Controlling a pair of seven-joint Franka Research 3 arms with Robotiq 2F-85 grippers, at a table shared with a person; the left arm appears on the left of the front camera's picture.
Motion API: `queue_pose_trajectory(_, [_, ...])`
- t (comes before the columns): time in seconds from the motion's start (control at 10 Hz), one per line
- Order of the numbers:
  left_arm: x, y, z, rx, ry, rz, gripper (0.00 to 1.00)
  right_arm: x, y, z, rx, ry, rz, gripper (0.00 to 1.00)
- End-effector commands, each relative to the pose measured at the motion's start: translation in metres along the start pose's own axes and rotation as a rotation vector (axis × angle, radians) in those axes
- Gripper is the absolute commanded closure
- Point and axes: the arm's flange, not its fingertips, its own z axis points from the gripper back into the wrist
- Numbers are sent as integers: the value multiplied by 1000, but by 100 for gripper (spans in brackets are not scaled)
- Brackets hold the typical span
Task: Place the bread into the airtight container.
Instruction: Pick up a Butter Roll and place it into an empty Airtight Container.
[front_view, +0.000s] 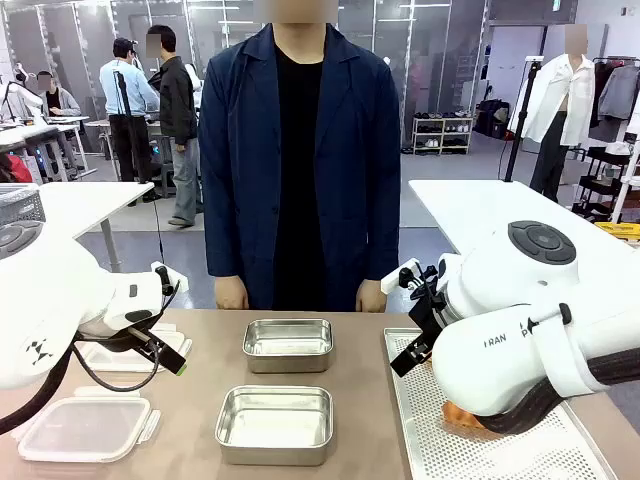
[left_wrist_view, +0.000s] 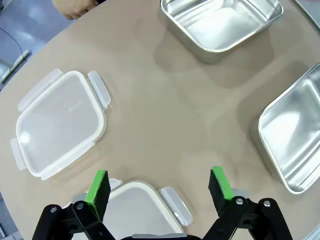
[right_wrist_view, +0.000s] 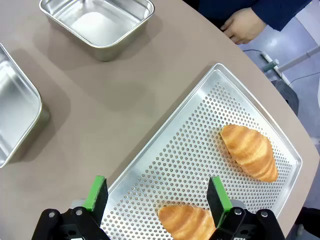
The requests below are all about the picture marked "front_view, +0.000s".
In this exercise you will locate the mannequin in white shirt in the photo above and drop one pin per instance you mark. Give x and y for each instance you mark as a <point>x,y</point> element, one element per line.
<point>560,110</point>

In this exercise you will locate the person's left hand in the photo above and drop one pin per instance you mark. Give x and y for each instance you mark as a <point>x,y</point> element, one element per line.
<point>371,296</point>

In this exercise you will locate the grey plastic basket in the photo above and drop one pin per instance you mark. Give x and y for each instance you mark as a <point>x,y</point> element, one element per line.
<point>20,202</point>

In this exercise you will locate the stainless steel rectangular container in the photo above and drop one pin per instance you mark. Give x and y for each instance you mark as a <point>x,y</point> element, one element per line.
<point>274,425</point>
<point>287,345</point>

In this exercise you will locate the white table with grey leg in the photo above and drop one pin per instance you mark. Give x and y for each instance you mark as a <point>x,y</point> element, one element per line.
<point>95,205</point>

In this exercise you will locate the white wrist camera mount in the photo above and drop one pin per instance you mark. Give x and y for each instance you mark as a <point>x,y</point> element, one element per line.
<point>397,277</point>
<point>172,277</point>

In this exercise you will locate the black tripod with white head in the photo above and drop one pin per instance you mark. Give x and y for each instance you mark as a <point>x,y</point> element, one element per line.
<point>520,120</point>

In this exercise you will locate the person's right navy-sleeved forearm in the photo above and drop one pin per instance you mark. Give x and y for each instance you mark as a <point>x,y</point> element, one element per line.
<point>225,235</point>

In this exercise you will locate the red fabric bag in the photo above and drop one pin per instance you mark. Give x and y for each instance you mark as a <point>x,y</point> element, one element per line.
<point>15,170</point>

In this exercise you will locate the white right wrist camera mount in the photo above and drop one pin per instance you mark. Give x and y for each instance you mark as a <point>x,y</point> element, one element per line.
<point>397,277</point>

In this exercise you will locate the white shoe rack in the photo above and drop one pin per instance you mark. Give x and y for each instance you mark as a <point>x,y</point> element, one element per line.
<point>442,135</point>

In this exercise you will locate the black utility cart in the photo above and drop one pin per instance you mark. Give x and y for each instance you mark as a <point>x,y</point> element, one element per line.
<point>600,180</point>

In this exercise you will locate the clear plastic clip lid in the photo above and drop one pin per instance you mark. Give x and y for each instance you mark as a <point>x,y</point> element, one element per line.
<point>110,361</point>
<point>85,425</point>

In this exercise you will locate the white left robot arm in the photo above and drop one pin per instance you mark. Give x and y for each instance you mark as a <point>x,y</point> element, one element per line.
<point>45,305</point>

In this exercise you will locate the perforated metal baking tray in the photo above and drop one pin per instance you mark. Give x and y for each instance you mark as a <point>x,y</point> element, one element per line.
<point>440,450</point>

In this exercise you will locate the large white side table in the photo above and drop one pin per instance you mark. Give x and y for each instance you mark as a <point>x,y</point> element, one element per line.
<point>480,210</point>

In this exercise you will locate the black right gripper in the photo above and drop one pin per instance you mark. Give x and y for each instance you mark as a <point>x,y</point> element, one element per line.
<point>425,305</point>

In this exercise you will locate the thin black camera tripod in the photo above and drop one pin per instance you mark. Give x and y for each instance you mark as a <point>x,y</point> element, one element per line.
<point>131,130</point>

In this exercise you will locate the black luggage bag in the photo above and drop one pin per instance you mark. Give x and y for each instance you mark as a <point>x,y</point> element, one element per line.
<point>492,120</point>

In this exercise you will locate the clothes rack with garments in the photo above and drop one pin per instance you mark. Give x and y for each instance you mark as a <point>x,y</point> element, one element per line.
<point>617,95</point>

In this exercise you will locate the man in light blue shirt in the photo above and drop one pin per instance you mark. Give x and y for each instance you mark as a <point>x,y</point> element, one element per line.
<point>125,100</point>

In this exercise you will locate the man in dark jacket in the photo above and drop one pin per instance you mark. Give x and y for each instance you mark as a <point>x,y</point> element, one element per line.
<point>180,125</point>

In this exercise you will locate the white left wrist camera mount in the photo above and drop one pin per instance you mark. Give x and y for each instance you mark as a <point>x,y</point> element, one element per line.
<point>172,277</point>

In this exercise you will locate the person's right hand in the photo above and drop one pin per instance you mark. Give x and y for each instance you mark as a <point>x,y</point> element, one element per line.
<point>231,294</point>

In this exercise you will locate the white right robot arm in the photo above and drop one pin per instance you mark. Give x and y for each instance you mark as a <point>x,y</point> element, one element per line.
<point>525,340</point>

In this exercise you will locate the white background desk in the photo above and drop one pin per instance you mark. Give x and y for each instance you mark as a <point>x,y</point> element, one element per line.
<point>45,132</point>

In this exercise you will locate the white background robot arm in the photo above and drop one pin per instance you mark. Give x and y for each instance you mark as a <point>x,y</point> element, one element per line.
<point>20,95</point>

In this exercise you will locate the grey step stool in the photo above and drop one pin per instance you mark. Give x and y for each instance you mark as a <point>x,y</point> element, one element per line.
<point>162,180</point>

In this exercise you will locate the person in navy coat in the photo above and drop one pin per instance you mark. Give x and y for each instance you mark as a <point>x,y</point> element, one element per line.
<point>300,165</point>

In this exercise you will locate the yellow plastic crate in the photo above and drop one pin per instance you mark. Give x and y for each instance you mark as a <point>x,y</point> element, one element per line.
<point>620,232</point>

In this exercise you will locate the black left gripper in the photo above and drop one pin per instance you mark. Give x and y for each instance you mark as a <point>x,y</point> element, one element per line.
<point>136,336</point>

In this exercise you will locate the seated person in grey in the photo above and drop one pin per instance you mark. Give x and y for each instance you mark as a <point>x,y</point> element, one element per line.
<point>57,102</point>

